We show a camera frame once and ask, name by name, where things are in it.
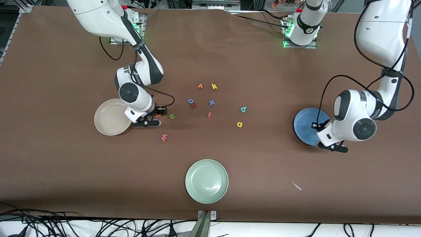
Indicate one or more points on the brown table cover sheet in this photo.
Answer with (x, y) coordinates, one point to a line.
(250, 158)

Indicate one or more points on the aluminium frame profile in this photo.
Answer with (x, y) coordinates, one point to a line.
(14, 31)

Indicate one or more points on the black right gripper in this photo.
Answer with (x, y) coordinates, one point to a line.
(158, 109)

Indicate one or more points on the grey metal camera bracket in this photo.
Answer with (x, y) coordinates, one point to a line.
(204, 225)

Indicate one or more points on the blue round plate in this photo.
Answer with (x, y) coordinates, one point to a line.
(304, 125)

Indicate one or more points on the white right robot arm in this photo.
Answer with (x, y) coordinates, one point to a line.
(98, 16)

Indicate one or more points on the orange brown clutter item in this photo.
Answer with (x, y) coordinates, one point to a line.
(275, 3)

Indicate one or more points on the small white paper scrap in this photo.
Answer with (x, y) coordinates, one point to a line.
(297, 186)

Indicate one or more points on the pale green round plate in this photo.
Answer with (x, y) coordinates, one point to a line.
(206, 181)

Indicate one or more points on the pink foam letter m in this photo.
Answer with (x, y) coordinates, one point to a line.
(164, 137)

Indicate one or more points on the grey metal box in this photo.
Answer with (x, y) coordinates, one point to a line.
(215, 4)

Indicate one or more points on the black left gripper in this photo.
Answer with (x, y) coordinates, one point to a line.
(321, 125)

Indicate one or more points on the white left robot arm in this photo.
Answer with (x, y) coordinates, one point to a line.
(378, 33)

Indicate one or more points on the beige round plate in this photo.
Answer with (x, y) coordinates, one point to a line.
(108, 118)

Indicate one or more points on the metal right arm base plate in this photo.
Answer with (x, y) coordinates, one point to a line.
(115, 41)

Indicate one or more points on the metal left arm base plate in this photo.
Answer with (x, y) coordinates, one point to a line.
(299, 46)

